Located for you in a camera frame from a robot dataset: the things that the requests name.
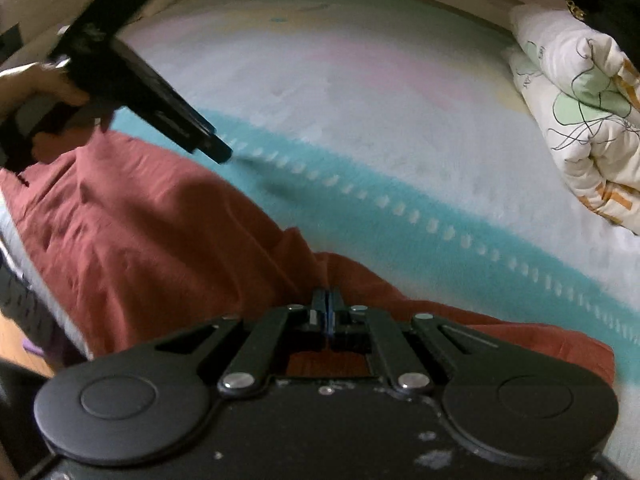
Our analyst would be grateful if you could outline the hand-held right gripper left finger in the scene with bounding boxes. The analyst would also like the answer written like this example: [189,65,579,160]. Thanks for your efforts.
[155,287,329,397]

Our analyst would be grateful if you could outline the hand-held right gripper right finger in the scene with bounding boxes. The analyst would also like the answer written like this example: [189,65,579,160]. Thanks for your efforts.
[328,287,502,395]

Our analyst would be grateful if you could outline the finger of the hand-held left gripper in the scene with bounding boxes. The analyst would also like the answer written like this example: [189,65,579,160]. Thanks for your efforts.
[107,39,234,165]

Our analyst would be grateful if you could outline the red pants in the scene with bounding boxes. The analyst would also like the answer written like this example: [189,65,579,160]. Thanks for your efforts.
[0,130,616,386]

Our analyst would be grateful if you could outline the person's left hand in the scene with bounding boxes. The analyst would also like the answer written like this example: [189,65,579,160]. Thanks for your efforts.
[0,64,115,165]

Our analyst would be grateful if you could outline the pastel printed bed sheet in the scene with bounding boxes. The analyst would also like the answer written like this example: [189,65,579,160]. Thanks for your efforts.
[0,0,640,478]

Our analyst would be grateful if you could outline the dark patterned cloth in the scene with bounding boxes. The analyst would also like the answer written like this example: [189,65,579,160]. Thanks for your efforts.
[0,260,53,343]

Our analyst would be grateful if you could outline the white floral folded quilt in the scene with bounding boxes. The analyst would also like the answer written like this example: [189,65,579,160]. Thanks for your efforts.
[502,4,640,236]

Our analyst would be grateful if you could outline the black cloth item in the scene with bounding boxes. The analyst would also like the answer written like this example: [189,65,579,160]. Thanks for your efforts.
[562,0,640,56]

